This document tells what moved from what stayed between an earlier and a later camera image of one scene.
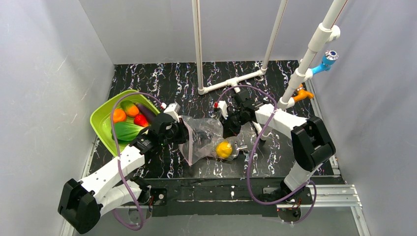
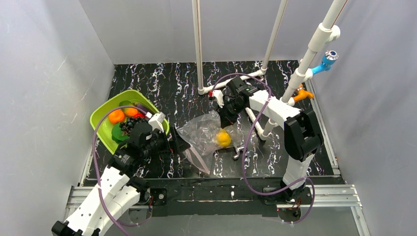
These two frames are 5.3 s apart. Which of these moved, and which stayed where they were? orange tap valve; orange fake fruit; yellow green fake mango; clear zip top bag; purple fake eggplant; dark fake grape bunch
Moved: dark fake grape bunch; clear zip top bag
Stayed: orange tap valve; yellow green fake mango; purple fake eggplant; orange fake fruit
